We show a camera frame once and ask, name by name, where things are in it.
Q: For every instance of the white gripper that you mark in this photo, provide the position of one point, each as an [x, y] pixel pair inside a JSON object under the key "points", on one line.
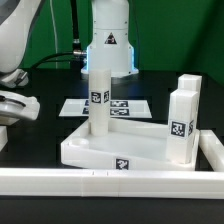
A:
{"points": [[14, 106]]}

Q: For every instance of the white fence rail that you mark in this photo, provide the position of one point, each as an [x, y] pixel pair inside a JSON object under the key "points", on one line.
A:
{"points": [[112, 183], [213, 149]]}

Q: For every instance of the white desk top tray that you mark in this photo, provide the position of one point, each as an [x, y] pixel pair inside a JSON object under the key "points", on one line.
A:
{"points": [[129, 145]]}

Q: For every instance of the white right fence rail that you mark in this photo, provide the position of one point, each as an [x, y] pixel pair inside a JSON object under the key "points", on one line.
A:
{"points": [[213, 149]]}

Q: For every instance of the white front fence rail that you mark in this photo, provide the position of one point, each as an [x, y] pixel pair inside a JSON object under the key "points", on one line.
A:
{"points": [[112, 183]]}

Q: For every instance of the white U-shaped marker base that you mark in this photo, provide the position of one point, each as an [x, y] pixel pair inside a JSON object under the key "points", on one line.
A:
{"points": [[118, 108]]}

